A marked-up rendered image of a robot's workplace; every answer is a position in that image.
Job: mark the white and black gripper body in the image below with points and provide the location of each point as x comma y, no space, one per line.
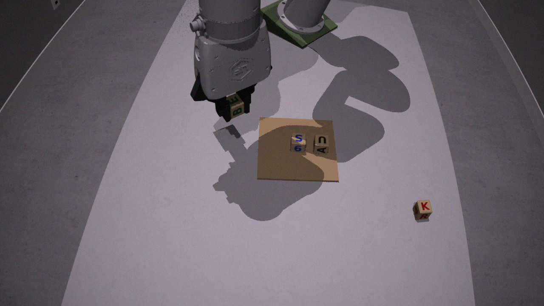
228,66

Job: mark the wooden letter block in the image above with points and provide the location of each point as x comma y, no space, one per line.
298,142
236,105
321,144
422,209

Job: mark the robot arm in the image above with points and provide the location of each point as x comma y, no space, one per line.
236,19

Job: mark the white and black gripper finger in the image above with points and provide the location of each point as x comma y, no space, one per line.
222,106
245,95

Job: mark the tan flat square mat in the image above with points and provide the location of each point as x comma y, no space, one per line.
276,162

